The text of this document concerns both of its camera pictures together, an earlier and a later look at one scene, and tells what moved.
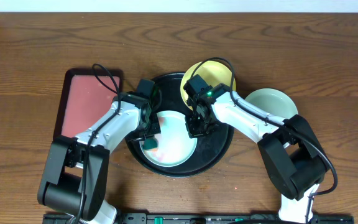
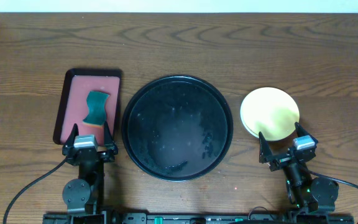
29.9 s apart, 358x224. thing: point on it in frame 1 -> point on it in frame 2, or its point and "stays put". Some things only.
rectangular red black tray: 86,93 stays put
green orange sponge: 151,144 -> 96,102
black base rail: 202,218 stays put
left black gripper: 150,131 -> 89,153
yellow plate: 213,72 -> 270,111
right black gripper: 193,130 -> 277,155
